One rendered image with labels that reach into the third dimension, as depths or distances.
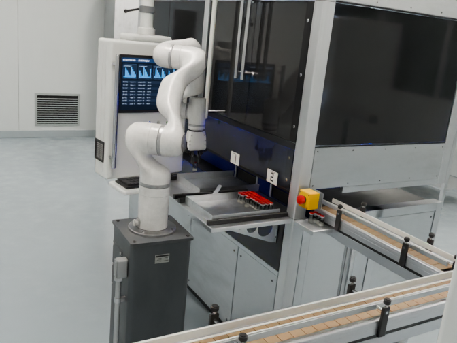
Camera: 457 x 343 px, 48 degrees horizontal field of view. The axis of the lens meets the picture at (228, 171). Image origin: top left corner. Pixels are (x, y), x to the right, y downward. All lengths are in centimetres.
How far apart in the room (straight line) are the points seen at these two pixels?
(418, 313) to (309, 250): 90
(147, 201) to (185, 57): 60
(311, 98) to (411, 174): 80
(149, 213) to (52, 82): 554
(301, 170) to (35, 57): 557
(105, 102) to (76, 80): 466
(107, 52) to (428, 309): 197
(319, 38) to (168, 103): 66
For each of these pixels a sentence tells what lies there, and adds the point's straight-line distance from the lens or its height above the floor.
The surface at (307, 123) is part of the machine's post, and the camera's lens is 219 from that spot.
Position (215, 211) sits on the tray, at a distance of 227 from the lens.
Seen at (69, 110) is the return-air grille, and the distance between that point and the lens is 753.
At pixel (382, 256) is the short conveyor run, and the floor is 88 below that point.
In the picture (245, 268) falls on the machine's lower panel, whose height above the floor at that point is 50.
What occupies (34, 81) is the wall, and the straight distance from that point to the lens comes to 739.
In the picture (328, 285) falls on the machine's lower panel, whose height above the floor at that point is 51.
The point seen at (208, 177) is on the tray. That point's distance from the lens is 277.
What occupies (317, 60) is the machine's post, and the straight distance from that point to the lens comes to 217.
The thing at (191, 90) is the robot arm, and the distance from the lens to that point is 243.
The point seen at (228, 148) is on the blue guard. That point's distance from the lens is 273.
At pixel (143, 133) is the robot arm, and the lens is 195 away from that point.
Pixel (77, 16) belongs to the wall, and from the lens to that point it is 746.
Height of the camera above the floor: 165
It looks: 15 degrees down
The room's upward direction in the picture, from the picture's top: 6 degrees clockwise
